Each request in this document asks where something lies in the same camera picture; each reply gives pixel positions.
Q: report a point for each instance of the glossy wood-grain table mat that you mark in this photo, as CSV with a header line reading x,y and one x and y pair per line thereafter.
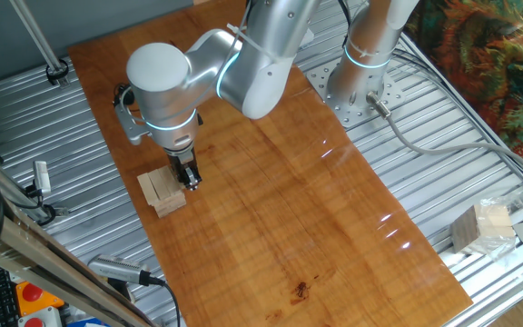
x,y
289,204

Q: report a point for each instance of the silver camera mounting arm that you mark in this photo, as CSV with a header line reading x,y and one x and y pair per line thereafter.
x,y
12,191

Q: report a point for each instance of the aluminium frame beam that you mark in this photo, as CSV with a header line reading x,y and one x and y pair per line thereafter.
x,y
39,256

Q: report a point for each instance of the small white camera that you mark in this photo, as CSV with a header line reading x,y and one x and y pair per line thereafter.
x,y
42,177

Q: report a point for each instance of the camera mount clamp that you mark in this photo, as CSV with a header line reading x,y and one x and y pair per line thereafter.
x,y
121,290

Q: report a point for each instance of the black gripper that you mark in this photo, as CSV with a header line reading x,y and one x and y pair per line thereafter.
x,y
180,159

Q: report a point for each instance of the clear bag of wooden blocks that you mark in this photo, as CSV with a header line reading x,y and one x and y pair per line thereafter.
x,y
484,229

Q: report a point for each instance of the orange box with red button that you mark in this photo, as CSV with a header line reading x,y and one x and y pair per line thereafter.
x,y
52,302

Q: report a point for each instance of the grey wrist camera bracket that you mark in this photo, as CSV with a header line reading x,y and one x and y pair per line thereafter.
x,y
132,129

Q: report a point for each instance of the blue and white package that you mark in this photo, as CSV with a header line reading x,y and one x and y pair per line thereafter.
x,y
84,323

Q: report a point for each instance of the colourful painted cloth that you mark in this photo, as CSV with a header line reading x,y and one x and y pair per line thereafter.
x,y
493,54

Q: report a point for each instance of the perforated silver base plate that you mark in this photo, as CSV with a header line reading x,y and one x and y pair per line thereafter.
x,y
348,119

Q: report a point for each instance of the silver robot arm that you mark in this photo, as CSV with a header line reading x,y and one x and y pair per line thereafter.
x,y
266,68

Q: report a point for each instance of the grey finned depth camera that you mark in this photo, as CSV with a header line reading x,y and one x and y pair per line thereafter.
x,y
116,269

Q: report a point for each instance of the grey box with red button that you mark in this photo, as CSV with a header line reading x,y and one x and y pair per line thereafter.
x,y
50,320

